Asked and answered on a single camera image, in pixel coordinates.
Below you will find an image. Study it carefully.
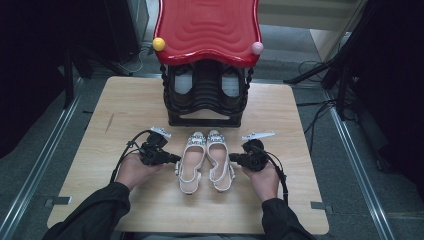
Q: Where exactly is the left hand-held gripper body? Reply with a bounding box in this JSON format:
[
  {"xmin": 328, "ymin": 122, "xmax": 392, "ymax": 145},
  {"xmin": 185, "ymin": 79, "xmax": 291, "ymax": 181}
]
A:
[{"xmin": 139, "ymin": 126, "xmax": 173, "ymax": 167}]

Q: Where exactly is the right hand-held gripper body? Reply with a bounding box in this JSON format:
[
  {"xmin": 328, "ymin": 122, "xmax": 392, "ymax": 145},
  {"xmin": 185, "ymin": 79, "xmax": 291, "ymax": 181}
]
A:
[{"xmin": 241, "ymin": 130, "xmax": 276, "ymax": 173}]

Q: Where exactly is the white slingback heel shoe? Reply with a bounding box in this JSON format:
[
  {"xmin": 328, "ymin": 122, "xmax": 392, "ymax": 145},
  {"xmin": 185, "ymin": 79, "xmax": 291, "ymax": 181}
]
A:
[
  {"xmin": 206, "ymin": 129, "xmax": 236, "ymax": 193},
  {"xmin": 175, "ymin": 130, "xmax": 208, "ymax": 195}
]

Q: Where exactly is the black leather shoe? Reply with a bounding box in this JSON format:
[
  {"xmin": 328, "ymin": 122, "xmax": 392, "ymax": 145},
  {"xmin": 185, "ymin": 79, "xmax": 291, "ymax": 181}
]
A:
[
  {"xmin": 218, "ymin": 64, "xmax": 248, "ymax": 111},
  {"xmin": 166, "ymin": 63, "xmax": 198, "ymax": 111}
]

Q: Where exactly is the red and black shoe rack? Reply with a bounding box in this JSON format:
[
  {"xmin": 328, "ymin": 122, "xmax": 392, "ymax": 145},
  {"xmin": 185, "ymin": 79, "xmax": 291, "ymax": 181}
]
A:
[{"xmin": 152, "ymin": 0, "xmax": 264, "ymax": 128}]

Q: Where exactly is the person's right hand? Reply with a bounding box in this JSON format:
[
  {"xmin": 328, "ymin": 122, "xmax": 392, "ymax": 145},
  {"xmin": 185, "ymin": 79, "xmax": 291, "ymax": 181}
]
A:
[{"xmin": 240, "ymin": 161, "xmax": 281, "ymax": 204}]

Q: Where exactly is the person's left hand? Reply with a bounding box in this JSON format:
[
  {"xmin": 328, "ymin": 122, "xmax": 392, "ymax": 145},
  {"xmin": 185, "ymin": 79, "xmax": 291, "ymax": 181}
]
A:
[{"xmin": 114, "ymin": 153, "xmax": 164, "ymax": 192}]

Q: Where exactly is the black tripod stand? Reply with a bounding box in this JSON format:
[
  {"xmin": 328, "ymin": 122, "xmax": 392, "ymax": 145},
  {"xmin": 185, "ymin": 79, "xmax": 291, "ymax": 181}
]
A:
[{"xmin": 283, "ymin": 56, "xmax": 356, "ymax": 122}]

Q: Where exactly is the pink ball knob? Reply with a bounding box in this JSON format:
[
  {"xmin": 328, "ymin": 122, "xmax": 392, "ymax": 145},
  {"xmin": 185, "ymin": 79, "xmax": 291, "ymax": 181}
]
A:
[{"xmin": 250, "ymin": 41, "xmax": 264, "ymax": 56}]

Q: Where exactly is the yellow ball knob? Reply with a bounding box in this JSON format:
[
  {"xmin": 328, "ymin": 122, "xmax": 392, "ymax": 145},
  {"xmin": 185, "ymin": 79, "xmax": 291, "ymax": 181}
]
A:
[{"xmin": 152, "ymin": 37, "xmax": 166, "ymax": 52}]

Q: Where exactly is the grey metal stand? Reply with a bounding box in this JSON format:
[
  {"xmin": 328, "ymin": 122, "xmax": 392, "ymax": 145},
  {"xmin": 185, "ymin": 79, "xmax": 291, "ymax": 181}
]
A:
[{"xmin": 127, "ymin": 0, "xmax": 150, "ymax": 46}]

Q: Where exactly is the tan wooden board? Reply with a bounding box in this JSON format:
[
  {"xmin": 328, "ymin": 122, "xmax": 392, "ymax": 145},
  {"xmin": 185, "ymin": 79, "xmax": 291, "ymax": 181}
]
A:
[{"xmin": 309, "ymin": 28, "xmax": 351, "ymax": 63}]

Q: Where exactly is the dark curtain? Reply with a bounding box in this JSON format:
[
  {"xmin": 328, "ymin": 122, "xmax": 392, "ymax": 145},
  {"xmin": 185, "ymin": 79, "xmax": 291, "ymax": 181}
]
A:
[
  {"xmin": 333, "ymin": 0, "xmax": 424, "ymax": 201},
  {"xmin": 0, "ymin": 0, "xmax": 111, "ymax": 159}
]

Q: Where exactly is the right hand-held gripper black cable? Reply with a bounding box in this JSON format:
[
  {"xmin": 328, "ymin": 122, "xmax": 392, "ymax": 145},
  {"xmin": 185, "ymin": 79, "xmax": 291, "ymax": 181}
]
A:
[{"xmin": 263, "ymin": 146, "xmax": 289, "ymax": 206}]

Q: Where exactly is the grey table bracket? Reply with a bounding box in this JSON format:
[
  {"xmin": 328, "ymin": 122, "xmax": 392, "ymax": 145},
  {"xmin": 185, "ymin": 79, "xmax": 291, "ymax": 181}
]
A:
[
  {"xmin": 309, "ymin": 200, "xmax": 334, "ymax": 214},
  {"xmin": 44, "ymin": 195, "xmax": 73, "ymax": 208}
]

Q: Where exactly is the white floor cable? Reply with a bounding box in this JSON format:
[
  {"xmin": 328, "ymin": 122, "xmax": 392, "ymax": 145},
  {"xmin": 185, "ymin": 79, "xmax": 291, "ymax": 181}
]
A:
[{"xmin": 116, "ymin": 49, "xmax": 149, "ymax": 76}]

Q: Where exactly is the metal floor rail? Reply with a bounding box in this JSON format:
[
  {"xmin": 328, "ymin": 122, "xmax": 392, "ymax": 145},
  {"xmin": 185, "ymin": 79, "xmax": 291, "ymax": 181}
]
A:
[
  {"xmin": 0, "ymin": 77, "xmax": 86, "ymax": 240},
  {"xmin": 324, "ymin": 89, "xmax": 396, "ymax": 240}
]

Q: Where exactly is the looped black floor cable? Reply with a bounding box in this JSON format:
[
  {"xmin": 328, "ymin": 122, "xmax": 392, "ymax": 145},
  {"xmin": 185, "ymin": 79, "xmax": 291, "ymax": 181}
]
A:
[{"xmin": 297, "ymin": 59, "xmax": 329, "ymax": 79}]

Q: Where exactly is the black stand post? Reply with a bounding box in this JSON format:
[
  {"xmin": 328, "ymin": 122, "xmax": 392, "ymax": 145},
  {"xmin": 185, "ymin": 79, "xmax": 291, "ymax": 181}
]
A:
[{"xmin": 63, "ymin": 46, "xmax": 75, "ymax": 109}]

